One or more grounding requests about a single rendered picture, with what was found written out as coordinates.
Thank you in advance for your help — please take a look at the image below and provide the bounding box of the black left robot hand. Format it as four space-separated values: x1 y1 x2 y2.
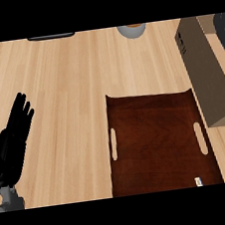
0 90 46 191

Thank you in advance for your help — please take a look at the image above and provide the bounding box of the flat black object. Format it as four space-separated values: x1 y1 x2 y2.
27 31 77 43

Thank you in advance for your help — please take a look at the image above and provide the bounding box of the small white object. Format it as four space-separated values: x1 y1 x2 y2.
193 176 204 188

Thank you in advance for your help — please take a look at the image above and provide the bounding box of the grey bowl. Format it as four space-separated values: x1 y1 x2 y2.
116 22 148 41

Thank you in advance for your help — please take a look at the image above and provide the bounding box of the brown cardboard box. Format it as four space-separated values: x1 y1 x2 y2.
171 11 225 131

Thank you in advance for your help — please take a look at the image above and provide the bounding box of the dark brown wooden tray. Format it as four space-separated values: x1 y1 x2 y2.
99 81 225 199

